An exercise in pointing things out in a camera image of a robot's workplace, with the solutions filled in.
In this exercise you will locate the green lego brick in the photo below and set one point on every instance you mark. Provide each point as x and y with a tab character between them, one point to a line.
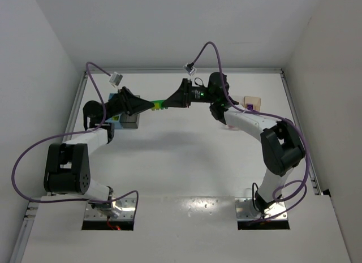
160	101

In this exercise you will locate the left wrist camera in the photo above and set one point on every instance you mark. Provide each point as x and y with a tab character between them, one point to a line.
115	79

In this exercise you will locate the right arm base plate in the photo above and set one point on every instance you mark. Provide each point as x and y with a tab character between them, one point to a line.
246	212

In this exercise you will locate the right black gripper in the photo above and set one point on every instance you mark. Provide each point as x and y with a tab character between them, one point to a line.
185	93

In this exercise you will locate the clear plastic container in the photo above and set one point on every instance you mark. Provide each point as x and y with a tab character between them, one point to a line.
232	128

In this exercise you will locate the light blue container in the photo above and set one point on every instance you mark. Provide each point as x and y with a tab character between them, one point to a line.
116	121

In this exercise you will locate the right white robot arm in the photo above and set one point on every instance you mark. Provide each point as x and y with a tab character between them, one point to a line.
282	149

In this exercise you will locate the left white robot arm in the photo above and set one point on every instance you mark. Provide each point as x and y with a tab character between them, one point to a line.
67	169

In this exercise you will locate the small lime lego piece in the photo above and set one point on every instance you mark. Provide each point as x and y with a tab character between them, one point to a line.
157	106

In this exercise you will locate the dark grey container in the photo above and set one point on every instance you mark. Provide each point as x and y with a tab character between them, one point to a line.
129	122

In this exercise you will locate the wooden container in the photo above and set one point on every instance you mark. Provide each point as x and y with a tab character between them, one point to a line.
255	101

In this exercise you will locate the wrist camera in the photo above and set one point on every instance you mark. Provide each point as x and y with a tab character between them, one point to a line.
189	69
115	79

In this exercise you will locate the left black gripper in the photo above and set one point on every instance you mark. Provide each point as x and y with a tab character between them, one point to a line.
124	100

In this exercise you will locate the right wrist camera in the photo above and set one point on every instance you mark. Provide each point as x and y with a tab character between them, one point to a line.
189	69

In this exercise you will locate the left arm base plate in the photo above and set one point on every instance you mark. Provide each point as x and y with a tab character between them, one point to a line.
121	210

